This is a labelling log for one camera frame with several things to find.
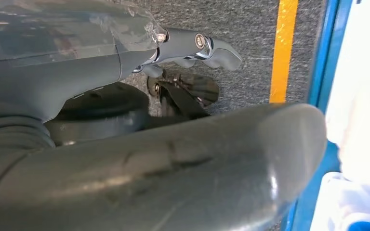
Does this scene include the blue metal shelf rack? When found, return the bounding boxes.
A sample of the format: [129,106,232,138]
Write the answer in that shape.
[282,0,355,231]

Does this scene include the black caster wheel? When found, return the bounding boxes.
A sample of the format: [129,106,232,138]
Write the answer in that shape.
[146,72,220,120]

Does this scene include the yellow floor tape mark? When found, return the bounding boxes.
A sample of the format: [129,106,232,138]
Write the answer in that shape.
[269,0,299,103]

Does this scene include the white plastic tray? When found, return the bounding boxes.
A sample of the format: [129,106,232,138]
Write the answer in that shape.
[311,0,370,231]

